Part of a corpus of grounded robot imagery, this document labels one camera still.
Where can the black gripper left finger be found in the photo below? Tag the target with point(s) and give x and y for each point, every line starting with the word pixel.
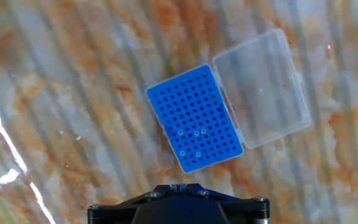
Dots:
pixel 120 207

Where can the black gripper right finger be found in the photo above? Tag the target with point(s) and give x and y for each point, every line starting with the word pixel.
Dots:
pixel 244 208

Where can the clear small pipette tip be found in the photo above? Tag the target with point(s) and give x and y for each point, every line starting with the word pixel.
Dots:
pixel 201 131
pixel 180 153
pixel 178 132
pixel 196 154
pixel 194 133

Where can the blue pipette tip holder box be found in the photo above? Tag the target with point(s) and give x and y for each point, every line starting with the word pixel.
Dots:
pixel 185 109

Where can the orange marble pattern mat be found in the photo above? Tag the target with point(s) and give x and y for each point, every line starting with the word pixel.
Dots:
pixel 57 109

